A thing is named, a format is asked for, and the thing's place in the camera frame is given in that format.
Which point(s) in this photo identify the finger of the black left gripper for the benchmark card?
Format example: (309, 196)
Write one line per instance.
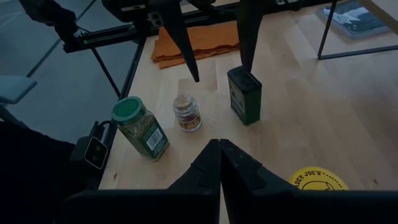
(185, 40)
(250, 31)

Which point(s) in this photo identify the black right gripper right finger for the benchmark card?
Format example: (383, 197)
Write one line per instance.
(255, 199)

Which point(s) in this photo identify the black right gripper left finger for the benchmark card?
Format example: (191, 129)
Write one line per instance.
(192, 199)

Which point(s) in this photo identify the yellow-lid chili spice jar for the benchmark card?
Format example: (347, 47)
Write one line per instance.
(317, 180)

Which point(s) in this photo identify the dark green spice tin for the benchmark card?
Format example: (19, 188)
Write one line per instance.
(247, 99)

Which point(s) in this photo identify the small cork-topped glass jar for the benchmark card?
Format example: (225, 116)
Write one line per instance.
(187, 115)

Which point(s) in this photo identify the orange folded cloth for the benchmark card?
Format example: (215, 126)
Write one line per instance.
(214, 40)

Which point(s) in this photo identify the green-label oregano spice jar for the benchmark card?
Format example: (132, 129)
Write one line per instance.
(140, 130)

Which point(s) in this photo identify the grey-blue chair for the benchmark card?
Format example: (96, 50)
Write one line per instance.
(15, 88)

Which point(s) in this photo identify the table-level camera box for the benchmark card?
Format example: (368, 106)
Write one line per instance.
(94, 152)

